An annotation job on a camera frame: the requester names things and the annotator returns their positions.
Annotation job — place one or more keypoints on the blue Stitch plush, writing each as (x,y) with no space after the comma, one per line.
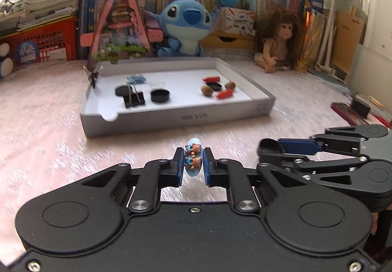
(184,23)

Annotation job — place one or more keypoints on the red plastic crate left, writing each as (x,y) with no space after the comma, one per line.
(51,42)

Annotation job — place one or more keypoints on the brown haired doll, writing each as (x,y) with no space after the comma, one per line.
(278,41)

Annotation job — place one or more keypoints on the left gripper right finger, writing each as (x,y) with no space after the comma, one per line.
(230,175)

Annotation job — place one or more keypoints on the red smartphone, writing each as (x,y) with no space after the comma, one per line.
(348,114)

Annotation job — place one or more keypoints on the loose black binder clip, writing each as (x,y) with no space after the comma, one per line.
(133,98)

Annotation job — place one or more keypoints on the pink triangular miniature house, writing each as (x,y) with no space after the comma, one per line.
(112,30)

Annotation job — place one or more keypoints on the brown nut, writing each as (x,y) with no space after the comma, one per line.
(230,85)
(207,91)

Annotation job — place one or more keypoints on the black binder clip on tray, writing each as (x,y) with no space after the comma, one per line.
(93,75)

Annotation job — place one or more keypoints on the black round cap small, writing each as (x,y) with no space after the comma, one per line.
(122,91)

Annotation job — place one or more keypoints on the wooden drawer box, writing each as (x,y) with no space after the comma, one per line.
(219,39)

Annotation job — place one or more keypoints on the black power adapter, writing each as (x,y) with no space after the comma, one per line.
(360,107)

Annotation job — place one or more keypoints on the clear plastic half sphere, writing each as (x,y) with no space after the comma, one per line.
(157,85)

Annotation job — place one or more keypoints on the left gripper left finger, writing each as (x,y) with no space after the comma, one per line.
(156,175)

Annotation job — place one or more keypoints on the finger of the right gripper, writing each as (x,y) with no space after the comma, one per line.
(300,164)
(289,146)

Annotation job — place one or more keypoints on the white shallow cardboard tray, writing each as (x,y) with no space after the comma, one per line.
(103,113)

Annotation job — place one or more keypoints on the white patterned cardboard box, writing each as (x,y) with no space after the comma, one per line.
(236,21)

